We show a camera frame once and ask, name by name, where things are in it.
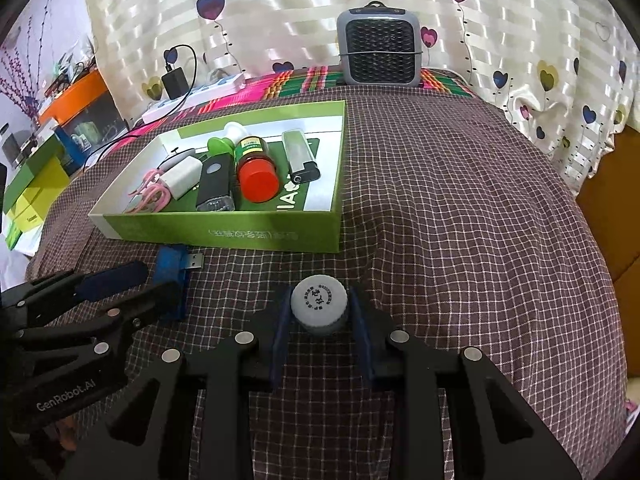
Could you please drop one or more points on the grey small desk heater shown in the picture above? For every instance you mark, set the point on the grey small desk heater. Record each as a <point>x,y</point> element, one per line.
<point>380,45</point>

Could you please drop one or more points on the pink toy car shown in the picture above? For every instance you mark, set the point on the pink toy car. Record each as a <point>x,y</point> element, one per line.
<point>151,176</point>
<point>161,200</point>

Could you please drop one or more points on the purple flower branches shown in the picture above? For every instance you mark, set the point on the purple flower branches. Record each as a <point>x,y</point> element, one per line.
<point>20,70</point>

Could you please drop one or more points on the white round bottle cap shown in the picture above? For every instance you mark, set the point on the white round bottle cap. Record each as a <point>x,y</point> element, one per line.
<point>318,300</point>

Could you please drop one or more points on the brown bottle with red cap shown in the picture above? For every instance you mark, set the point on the brown bottle with red cap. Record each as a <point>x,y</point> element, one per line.
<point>257,182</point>

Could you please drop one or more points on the heart print curtain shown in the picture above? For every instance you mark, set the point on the heart print curtain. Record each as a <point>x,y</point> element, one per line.
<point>300,0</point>

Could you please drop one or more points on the blue usb device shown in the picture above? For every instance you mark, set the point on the blue usb device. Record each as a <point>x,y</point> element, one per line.
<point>170,265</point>

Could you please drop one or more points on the white power strip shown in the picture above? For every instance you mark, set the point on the white power strip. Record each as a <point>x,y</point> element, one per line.
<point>200,92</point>

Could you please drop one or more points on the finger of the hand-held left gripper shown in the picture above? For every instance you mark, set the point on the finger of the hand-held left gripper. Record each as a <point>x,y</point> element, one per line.
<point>145,305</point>
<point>110,277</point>

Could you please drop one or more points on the yellow box with green lid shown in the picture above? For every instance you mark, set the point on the yellow box with green lid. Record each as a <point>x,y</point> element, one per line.
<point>35,195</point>

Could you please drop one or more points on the green and white spool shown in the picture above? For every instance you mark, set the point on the green and white spool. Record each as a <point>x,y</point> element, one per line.
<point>217,146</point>

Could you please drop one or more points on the black bike light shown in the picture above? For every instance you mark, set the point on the black bike light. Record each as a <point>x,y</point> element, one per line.
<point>215,180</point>

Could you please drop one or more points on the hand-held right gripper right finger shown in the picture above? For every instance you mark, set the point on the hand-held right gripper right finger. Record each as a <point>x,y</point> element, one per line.
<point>362,340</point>

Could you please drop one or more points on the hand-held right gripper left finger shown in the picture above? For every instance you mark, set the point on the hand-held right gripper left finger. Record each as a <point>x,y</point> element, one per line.
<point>280,340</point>

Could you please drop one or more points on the orange tray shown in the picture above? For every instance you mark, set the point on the orange tray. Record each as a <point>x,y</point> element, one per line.
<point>75,97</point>

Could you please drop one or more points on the colourful striped cloth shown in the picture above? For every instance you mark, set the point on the colourful striped cloth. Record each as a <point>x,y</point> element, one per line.
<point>300,80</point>

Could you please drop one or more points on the green cardboard box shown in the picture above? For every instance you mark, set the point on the green cardboard box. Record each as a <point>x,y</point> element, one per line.
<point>250,235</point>

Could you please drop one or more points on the wooden cabinet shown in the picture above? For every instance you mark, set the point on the wooden cabinet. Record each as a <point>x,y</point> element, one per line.
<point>615,210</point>

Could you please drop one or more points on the silver lighter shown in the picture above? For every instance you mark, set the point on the silver lighter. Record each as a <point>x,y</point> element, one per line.
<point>297,152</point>

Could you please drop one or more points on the white charger cube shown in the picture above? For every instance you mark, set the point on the white charger cube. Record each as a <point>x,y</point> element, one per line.
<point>180,175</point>

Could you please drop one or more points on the black oval key fob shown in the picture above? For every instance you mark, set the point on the black oval key fob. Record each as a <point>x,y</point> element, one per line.
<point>177,156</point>

